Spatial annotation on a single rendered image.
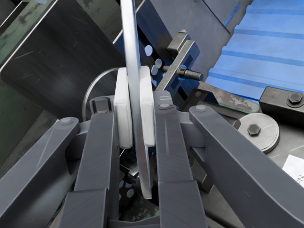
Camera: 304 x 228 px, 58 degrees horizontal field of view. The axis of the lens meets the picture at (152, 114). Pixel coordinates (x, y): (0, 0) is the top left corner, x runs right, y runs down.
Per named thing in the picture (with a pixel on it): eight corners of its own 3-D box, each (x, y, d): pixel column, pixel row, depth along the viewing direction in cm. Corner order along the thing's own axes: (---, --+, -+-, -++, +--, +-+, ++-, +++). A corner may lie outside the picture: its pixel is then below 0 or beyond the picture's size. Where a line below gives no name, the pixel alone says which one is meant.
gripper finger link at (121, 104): (132, 149, 16) (120, 150, 16) (131, 102, 22) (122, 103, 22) (126, 102, 15) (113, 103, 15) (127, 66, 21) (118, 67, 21)
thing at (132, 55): (133, 35, 50) (137, 35, 50) (147, 200, 41) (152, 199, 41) (107, -167, 23) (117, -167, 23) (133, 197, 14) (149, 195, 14)
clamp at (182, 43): (140, 87, 59) (177, 98, 52) (179, 28, 63) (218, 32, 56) (154, 102, 64) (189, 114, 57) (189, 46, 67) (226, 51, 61)
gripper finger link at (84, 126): (117, 156, 14) (60, 162, 14) (121, 114, 19) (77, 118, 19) (114, 131, 14) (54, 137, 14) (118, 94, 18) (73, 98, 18)
